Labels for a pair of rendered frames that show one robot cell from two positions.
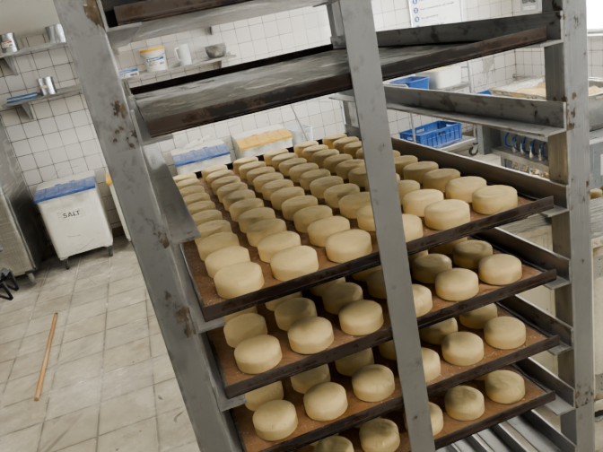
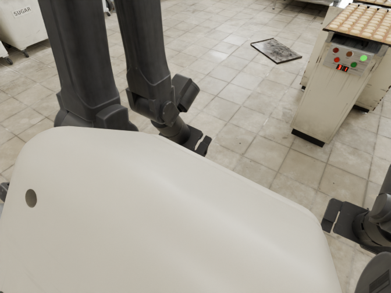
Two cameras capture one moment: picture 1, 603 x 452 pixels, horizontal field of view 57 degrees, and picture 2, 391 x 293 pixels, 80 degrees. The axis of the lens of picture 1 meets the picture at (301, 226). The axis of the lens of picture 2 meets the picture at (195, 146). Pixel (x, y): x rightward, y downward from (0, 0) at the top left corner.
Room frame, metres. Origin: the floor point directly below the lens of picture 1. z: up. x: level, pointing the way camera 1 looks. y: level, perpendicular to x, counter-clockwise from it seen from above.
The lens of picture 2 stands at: (1.65, 1.42, 1.49)
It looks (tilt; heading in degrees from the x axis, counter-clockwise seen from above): 48 degrees down; 316
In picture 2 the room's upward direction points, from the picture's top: straight up
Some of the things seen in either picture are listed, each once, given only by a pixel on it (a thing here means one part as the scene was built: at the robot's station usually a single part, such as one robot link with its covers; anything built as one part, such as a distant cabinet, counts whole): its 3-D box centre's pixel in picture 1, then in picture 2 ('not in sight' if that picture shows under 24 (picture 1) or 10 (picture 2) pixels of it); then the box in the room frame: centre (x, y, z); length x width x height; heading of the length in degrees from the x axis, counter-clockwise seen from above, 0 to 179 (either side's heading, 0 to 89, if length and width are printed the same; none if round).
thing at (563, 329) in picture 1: (427, 256); not in sight; (0.87, -0.20, 1.32); 0.64 x 0.03 x 0.03; 14
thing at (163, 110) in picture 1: (278, 71); not in sight; (0.81, -0.01, 1.68); 0.60 x 0.40 x 0.02; 14
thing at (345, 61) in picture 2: not in sight; (347, 59); (2.00, -0.22, 0.77); 0.24 x 0.04 x 0.14; 8
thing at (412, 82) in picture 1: (409, 87); not in sight; (5.94, -1.43, 0.87); 0.40 x 0.30 x 0.16; 17
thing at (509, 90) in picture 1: (559, 103); not in sight; (2.12, -1.08, 1.25); 0.56 x 0.29 x 0.14; 8
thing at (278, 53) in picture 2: not in sight; (275, 50); (3.14, -1.49, 0.01); 0.60 x 0.40 x 0.03; 161
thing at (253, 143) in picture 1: (267, 168); not in sight; (5.72, 0.22, 0.38); 0.64 x 0.54 x 0.77; 11
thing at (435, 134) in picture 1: (431, 136); not in sight; (6.03, -1.61, 0.28); 0.56 x 0.38 x 0.20; 111
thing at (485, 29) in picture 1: (398, 39); not in sight; (0.87, -0.20, 1.68); 0.64 x 0.03 x 0.03; 14
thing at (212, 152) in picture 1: (207, 184); (16, 17); (5.57, 0.85, 0.38); 0.64 x 0.54 x 0.77; 12
